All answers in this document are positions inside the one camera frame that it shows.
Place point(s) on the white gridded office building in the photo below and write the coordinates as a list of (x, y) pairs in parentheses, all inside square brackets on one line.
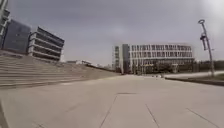
[(160, 56)]

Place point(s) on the dark glass building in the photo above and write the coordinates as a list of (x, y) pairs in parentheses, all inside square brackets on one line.
[(15, 36)]

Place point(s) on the grey paved plaza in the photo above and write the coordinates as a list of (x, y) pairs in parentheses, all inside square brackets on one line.
[(133, 100)]

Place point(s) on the dark raised kerb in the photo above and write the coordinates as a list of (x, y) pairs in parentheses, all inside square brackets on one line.
[(196, 81)]

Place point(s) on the pale road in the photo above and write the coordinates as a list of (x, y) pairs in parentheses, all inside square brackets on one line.
[(193, 74)]

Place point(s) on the tall lamp pole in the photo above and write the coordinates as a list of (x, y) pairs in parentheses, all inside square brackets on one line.
[(207, 46)]

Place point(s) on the low white building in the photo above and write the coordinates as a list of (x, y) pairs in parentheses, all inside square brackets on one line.
[(80, 62)]

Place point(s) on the layered building with balconies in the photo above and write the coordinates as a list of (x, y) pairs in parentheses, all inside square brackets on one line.
[(45, 45)]

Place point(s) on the wide grey stone steps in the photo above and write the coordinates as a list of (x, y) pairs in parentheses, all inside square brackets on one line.
[(30, 71)]

